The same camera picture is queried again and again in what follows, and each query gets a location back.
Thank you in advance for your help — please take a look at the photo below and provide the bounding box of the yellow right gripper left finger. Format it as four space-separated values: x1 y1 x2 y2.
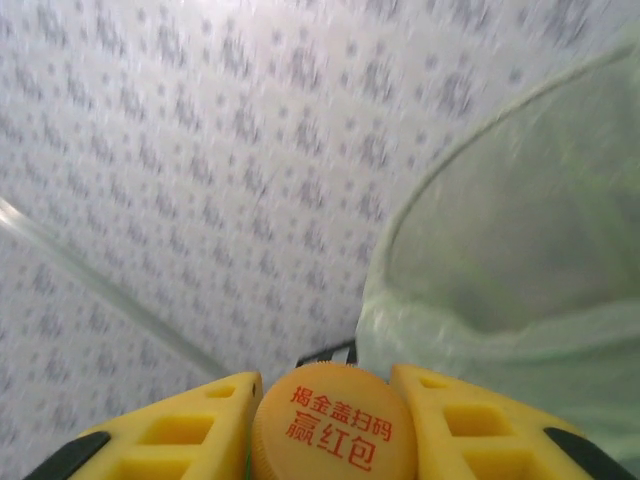
24 370 264 480

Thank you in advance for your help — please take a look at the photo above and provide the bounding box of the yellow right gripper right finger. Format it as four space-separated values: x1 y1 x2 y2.
389 363 636 480

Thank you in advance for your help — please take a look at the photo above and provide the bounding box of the green plastic bottle orange cap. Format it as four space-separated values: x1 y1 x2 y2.
250 362 420 480

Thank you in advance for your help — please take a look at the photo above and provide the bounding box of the green translucent bin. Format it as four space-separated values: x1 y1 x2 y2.
357 29 640 480

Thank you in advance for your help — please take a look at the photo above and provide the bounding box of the aluminium corner post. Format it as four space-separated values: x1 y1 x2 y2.
0 196 229 382

